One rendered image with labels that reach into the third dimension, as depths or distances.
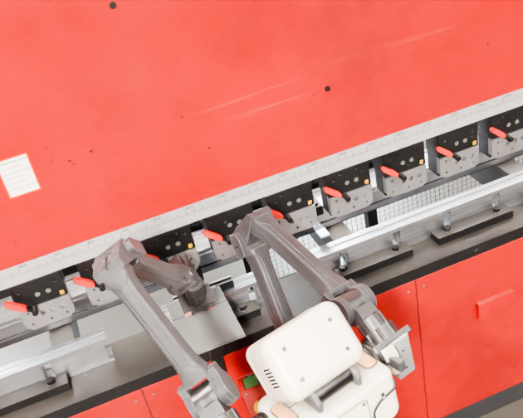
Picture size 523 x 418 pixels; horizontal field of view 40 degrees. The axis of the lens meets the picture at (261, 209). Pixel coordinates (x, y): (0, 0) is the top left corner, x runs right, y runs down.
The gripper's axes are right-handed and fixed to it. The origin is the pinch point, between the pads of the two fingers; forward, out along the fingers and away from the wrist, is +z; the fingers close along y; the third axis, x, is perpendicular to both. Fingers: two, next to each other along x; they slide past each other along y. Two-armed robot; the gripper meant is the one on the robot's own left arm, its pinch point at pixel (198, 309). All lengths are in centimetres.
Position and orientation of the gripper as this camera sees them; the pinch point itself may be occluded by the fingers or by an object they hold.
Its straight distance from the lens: 225.8
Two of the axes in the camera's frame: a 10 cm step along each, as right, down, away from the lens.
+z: 0.2, 5.2, 8.5
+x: 3.8, 7.9, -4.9
